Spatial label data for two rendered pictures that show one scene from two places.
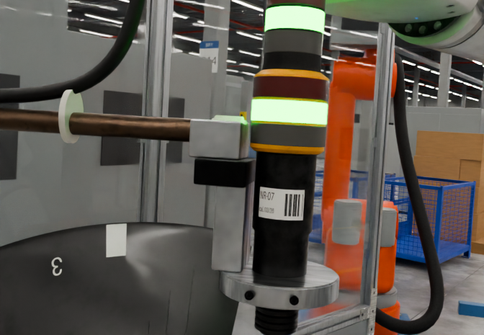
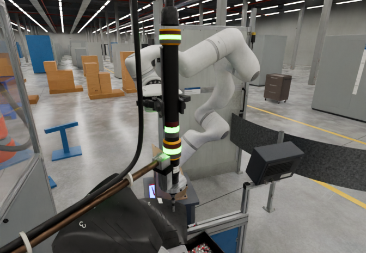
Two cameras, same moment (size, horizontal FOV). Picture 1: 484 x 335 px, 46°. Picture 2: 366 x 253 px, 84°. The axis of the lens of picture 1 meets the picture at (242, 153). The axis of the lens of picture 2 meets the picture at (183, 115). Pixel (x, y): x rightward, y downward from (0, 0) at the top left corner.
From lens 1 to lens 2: 44 cm
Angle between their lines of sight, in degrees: 64
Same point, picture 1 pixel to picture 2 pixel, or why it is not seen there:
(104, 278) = (100, 214)
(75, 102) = (128, 174)
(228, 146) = (168, 163)
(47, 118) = (124, 184)
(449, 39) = not seen: hidden behind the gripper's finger
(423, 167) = not seen: outside the picture
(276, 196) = (177, 167)
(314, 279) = (181, 178)
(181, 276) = (117, 196)
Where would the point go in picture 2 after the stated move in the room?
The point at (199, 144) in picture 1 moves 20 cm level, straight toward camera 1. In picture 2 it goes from (163, 166) to (260, 188)
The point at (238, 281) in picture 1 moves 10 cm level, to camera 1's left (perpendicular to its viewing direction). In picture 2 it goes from (176, 189) to (153, 219)
